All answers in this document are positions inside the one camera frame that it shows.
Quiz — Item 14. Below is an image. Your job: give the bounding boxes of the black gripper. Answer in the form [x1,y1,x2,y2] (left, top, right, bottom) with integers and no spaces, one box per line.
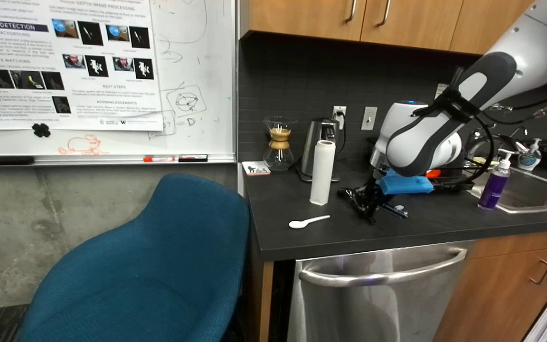
[337,176,395,225]

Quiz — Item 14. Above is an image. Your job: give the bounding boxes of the white plastic spoon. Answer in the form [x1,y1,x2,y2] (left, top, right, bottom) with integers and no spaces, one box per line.
[287,212,333,231]

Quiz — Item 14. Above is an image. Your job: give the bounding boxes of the black dish rack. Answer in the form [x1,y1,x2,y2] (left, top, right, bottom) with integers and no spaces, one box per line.
[369,134,498,193]

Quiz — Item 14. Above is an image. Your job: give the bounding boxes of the black utility knife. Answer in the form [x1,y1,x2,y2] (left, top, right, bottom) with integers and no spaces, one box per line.
[378,195,411,220]

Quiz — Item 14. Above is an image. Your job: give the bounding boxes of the white cylindrical bottle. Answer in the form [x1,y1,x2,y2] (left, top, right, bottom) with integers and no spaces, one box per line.
[308,138,338,208]

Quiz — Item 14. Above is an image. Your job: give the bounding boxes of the stainless steel electric kettle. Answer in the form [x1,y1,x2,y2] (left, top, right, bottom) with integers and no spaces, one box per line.
[299,117,342,184]

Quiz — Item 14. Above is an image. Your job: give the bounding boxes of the stainless steel dishwasher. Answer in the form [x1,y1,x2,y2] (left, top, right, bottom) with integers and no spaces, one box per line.
[285,239,473,342]

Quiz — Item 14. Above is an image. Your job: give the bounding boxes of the small glass jar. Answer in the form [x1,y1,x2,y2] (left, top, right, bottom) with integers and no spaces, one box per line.
[262,117,299,174]

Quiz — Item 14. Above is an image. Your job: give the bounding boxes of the small white card box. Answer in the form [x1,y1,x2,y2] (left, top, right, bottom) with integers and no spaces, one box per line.
[240,159,274,178]

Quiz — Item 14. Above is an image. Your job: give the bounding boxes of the purple pump bottle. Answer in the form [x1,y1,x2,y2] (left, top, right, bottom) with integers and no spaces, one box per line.
[477,146,515,212]

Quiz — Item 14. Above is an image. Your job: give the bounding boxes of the white paper note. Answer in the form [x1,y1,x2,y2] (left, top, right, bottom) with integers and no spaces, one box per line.
[433,79,452,100]

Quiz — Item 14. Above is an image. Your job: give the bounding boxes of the wooden lower cabinets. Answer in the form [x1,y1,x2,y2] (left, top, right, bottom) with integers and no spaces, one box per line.
[433,225,547,342]

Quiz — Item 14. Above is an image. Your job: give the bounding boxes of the wooden cabinets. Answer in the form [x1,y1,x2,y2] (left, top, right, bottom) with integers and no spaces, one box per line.
[238,0,536,56]
[433,225,547,342]

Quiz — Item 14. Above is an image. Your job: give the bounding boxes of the stainless steel sink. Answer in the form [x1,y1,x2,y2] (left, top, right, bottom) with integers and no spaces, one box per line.
[466,163,547,216]

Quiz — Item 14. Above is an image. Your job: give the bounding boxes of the clear soap dispenser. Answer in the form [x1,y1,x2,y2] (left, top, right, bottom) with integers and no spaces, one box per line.
[513,136,544,172]

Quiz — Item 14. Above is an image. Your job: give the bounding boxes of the black marker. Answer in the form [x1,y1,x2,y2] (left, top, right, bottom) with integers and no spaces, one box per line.
[175,151,211,165]

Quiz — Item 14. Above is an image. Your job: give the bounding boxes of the wooden upper cabinets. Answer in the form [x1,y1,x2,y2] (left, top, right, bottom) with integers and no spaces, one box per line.
[238,0,536,56]

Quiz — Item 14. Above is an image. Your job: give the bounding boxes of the whiteboard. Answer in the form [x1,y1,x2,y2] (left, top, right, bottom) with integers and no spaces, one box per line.
[0,0,240,168]

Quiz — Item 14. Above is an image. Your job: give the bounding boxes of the red marker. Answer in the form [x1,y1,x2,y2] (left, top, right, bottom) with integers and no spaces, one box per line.
[141,151,181,165]

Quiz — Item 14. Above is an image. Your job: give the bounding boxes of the blue chair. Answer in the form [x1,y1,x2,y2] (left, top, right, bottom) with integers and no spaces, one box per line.
[16,172,253,342]

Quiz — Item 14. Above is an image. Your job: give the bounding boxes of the black whiteboard magnet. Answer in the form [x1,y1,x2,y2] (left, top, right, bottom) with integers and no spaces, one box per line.
[31,119,55,140]

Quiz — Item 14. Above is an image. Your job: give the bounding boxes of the research poster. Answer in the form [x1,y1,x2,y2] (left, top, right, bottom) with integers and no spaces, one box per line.
[0,0,166,134]

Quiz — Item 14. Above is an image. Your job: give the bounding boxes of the black whiteboard eraser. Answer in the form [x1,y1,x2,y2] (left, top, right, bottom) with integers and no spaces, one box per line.
[0,153,38,168]

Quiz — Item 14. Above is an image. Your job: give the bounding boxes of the metal wall switch plate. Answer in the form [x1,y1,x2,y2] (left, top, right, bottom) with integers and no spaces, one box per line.
[359,104,380,132]

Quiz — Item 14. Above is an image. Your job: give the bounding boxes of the wall outlet with plug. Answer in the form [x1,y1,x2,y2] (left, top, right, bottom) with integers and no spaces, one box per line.
[331,102,350,132]

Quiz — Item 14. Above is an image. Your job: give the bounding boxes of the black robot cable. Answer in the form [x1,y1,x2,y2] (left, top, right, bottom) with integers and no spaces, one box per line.
[411,79,547,193]

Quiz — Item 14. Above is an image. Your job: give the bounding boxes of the lower cabinet handle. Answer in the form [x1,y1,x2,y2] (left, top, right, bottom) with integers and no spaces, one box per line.
[526,256,547,286]

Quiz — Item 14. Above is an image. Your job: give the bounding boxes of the cabinet handle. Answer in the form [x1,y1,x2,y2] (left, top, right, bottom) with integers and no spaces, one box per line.
[526,256,547,286]
[373,0,395,30]
[342,0,359,24]

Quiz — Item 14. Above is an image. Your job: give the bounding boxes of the upper cabinet handle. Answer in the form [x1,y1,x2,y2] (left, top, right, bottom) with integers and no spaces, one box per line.
[342,0,359,24]
[373,0,395,30]

